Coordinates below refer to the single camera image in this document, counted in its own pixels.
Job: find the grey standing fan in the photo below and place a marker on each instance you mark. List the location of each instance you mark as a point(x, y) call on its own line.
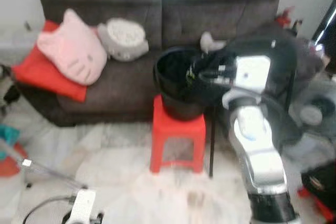
point(315, 111)

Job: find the black folding chair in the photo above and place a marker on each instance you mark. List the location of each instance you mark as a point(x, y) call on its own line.
point(283, 56)

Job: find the side table with lace cloth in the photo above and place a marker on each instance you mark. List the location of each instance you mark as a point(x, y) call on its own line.
point(16, 45)

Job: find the grey plush toy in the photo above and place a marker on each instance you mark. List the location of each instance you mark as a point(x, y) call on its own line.
point(210, 43)

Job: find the grey owl face cushion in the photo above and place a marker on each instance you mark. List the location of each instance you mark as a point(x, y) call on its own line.
point(123, 38)

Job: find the red plastic stool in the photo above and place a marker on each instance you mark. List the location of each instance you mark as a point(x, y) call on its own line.
point(176, 127)

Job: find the pink cat face cushion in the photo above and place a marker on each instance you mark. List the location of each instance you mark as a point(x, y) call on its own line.
point(73, 51)

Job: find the orange bin teal liner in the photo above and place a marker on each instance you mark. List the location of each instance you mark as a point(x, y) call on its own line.
point(8, 156)

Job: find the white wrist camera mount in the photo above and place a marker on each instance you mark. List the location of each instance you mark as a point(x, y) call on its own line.
point(84, 205)
point(252, 74)

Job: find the red fire extinguisher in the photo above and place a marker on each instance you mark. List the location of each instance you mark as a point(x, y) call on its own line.
point(284, 18)

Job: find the black round laundry basket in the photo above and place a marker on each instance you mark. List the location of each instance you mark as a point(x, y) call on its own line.
point(178, 93)

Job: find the black and red bag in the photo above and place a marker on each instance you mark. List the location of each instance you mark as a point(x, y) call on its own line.
point(320, 187)

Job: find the silver clothes rack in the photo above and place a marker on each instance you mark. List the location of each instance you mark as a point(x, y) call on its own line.
point(52, 175)

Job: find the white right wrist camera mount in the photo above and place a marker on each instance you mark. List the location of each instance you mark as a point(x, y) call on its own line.
point(252, 74)

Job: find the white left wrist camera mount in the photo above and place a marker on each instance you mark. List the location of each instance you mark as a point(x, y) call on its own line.
point(84, 205)

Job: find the red cushion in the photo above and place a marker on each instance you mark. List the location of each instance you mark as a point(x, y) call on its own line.
point(47, 82)

